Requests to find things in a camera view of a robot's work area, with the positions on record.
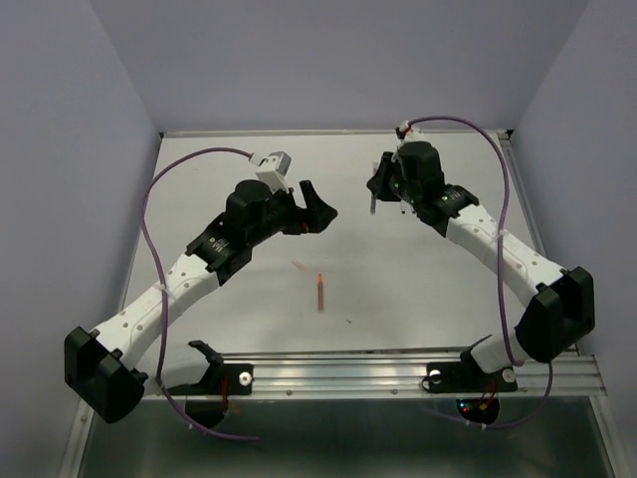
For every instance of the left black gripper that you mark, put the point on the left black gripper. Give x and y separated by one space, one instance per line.
314 218

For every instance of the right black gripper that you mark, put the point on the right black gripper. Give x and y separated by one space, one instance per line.
375 182

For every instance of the purple highlighter pen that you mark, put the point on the purple highlighter pen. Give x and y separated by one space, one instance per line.
372 204

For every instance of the orange highlighter pen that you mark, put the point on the orange highlighter pen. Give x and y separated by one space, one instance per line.
320 292

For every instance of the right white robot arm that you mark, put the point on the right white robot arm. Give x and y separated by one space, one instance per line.
559 303

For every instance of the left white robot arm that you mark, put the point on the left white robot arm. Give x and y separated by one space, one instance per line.
100 365

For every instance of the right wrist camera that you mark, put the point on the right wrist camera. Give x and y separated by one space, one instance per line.
407 132

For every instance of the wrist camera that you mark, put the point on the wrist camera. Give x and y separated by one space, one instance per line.
407 132
272 169

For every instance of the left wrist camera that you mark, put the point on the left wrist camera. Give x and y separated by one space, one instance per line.
272 169

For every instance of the aluminium frame rail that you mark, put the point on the aluminium frame rail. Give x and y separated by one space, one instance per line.
372 376

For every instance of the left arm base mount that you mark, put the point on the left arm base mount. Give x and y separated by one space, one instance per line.
214 378

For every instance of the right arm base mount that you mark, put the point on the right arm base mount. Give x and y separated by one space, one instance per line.
464 376

